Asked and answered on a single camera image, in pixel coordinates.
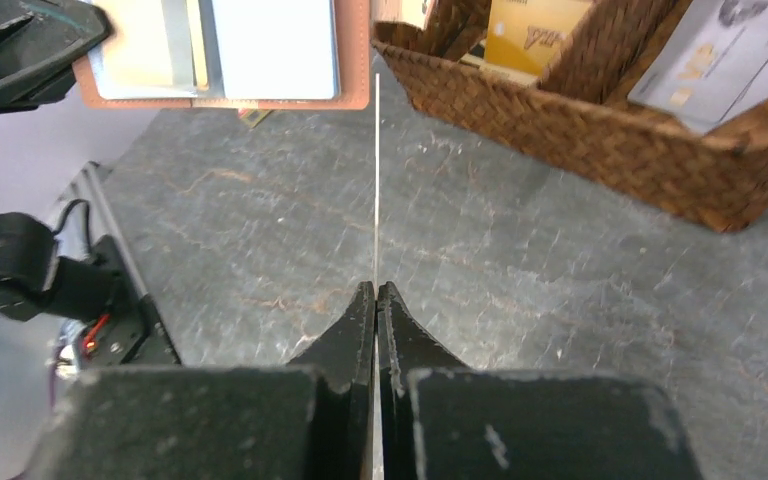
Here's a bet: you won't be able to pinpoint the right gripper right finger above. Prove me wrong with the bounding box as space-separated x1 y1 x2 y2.
377 281 466 480

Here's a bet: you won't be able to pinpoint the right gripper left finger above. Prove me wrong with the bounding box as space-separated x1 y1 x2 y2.
289 281 376 479

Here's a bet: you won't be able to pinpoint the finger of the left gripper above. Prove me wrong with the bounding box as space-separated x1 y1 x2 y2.
0 1 112 114

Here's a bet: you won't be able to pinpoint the thin white credit card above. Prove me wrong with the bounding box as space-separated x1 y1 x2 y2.
372 73 384 480

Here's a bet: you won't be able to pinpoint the yellow VIP card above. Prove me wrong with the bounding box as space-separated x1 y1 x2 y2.
484 0 594 76

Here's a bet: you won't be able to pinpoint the tan cards in basket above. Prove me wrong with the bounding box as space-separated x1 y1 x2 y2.
371 0 436 30

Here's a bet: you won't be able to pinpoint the grey cards in basket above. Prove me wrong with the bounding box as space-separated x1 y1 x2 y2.
627 0 768 134

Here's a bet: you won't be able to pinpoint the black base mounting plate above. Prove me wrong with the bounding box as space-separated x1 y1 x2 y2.
75 235 181 369

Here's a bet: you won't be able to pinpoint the brown woven divided basket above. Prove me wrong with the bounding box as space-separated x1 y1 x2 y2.
372 0 768 232

